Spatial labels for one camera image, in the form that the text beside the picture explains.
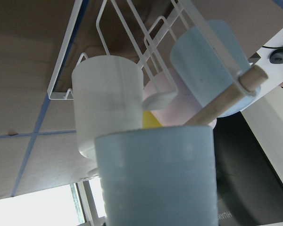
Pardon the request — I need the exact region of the yellow plastic cup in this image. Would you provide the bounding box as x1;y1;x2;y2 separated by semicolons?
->
142;111;162;129

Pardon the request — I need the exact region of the pink plastic cup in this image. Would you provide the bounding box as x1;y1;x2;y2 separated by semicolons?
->
151;68;202;126

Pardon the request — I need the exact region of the cream plastic cup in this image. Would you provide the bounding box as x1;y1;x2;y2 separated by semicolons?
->
72;55;143;160

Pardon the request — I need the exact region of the light blue plastic cup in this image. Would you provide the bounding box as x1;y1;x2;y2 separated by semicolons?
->
170;20;250;107

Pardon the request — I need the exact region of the black computer mouse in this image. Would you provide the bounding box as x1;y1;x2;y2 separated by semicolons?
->
269;48;283;64

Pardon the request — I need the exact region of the white wire cup rack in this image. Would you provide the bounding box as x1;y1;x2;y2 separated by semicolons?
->
47;0;269;128

